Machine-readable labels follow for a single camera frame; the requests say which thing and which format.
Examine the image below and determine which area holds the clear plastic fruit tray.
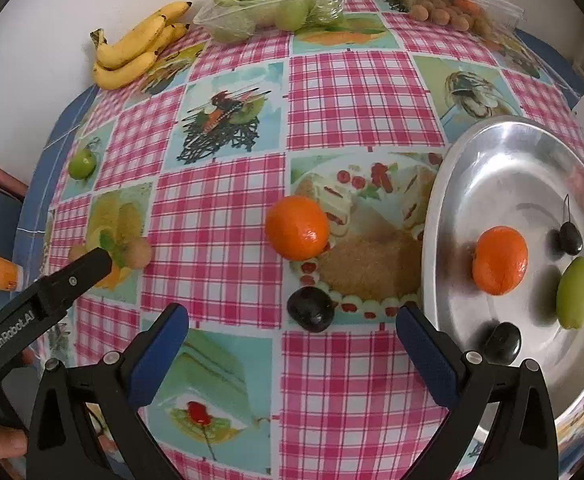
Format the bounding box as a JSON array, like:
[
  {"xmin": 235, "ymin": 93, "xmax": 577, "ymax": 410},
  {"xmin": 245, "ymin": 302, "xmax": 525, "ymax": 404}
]
[{"xmin": 193, "ymin": 0, "xmax": 350, "ymax": 45}]

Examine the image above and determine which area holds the pile of brown longans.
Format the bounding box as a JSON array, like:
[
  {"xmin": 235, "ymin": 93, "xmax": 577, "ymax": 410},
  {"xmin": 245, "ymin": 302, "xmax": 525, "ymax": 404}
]
[{"xmin": 409, "ymin": 0, "xmax": 502, "ymax": 36}]

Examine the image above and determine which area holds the round metal plate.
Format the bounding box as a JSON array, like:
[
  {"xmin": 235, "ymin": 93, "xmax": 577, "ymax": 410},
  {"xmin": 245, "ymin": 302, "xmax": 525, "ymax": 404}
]
[{"xmin": 421, "ymin": 116, "xmax": 584, "ymax": 431}]

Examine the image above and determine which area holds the green apple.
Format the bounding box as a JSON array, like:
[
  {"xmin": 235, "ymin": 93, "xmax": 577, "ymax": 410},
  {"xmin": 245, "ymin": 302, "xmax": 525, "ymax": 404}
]
[{"xmin": 68, "ymin": 150, "xmax": 98, "ymax": 180}]

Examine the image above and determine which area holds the large orange mandarin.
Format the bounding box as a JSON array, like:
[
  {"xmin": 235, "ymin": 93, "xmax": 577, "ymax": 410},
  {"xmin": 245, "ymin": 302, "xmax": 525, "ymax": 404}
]
[{"xmin": 472, "ymin": 226, "xmax": 529, "ymax": 295}]

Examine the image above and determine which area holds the pink checked fruit-print tablecloth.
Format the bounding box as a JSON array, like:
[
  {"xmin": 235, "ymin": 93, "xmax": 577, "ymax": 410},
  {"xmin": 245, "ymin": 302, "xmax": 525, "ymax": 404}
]
[{"xmin": 37, "ymin": 0, "xmax": 584, "ymax": 480}]

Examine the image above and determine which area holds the brown kiwi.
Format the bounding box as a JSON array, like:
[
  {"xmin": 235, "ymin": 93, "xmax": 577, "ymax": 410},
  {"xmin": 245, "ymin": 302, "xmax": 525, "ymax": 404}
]
[{"xmin": 123, "ymin": 237, "xmax": 153, "ymax": 270}]

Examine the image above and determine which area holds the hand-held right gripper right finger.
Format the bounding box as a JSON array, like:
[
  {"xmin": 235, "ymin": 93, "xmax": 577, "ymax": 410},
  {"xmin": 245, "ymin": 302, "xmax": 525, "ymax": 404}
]
[{"xmin": 396, "ymin": 302, "xmax": 560, "ymax": 480}]

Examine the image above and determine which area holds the pile of small green apples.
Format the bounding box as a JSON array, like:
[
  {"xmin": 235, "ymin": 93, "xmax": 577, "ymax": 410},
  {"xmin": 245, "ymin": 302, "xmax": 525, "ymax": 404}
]
[{"xmin": 212, "ymin": 0, "xmax": 345, "ymax": 43}]

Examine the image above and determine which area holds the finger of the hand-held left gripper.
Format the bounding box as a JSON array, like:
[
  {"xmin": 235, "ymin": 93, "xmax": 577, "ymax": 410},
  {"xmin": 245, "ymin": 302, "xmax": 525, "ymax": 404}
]
[{"xmin": 39, "ymin": 249, "xmax": 114, "ymax": 323}]

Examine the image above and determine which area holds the bunch of yellow bananas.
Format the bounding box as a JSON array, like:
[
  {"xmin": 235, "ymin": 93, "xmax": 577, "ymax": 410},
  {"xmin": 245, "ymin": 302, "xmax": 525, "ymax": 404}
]
[{"xmin": 90, "ymin": 1, "xmax": 193, "ymax": 91}]

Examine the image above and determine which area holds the oblong green fruit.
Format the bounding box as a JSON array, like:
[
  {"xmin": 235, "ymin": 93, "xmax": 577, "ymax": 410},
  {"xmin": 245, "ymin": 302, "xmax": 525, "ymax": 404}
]
[{"xmin": 556, "ymin": 256, "xmax": 584, "ymax": 330}]

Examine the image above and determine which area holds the dark purple plum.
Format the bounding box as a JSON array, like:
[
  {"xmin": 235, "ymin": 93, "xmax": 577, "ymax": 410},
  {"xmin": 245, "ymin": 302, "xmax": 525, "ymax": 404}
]
[
  {"xmin": 558, "ymin": 195, "xmax": 584, "ymax": 256},
  {"xmin": 482, "ymin": 323, "xmax": 522, "ymax": 365},
  {"xmin": 287, "ymin": 286, "xmax": 335, "ymax": 332}
]

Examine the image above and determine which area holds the blue grid tablecloth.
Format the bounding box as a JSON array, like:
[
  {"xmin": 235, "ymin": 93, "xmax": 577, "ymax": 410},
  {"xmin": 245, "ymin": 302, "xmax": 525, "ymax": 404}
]
[{"xmin": 12, "ymin": 27, "xmax": 584, "ymax": 480}]

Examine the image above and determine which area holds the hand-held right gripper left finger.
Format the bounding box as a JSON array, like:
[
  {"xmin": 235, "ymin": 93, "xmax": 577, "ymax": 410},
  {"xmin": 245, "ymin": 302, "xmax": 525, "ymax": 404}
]
[{"xmin": 26, "ymin": 302, "xmax": 190, "ymax": 480}]

